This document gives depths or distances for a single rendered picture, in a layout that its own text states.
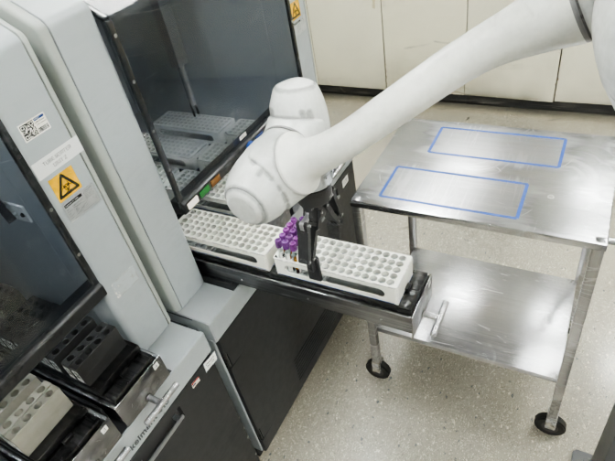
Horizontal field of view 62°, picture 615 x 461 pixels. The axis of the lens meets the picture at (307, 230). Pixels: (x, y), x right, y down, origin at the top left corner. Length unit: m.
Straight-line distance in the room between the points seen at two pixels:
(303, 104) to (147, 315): 0.61
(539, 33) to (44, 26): 0.74
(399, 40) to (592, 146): 2.06
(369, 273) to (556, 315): 0.87
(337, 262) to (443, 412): 0.90
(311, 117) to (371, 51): 2.64
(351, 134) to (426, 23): 2.62
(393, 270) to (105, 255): 0.59
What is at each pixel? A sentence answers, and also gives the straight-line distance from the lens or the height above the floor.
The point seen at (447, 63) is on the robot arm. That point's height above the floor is 1.33.
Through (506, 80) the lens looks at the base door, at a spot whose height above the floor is 0.20.
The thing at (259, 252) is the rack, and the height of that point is 0.86.
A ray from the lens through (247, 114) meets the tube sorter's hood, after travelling 1.36.
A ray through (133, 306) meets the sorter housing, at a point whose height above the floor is 0.87.
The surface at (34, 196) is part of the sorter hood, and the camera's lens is 0.95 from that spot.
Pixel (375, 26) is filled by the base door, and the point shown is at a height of 0.50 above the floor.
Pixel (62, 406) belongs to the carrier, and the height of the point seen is 0.84.
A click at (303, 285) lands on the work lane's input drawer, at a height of 0.80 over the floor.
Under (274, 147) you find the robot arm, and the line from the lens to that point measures 0.78.
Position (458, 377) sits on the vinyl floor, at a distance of 1.97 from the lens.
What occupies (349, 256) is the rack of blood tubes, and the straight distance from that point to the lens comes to 1.13.
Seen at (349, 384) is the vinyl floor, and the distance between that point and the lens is 1.96.
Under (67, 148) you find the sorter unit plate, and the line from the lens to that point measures 1.00.
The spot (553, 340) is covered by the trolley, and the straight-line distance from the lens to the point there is 1.75.
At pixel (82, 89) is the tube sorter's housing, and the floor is 1.32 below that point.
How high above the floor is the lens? 1.64
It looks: 39 degrees down
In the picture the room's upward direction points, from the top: 12 degrees counter-clockwise
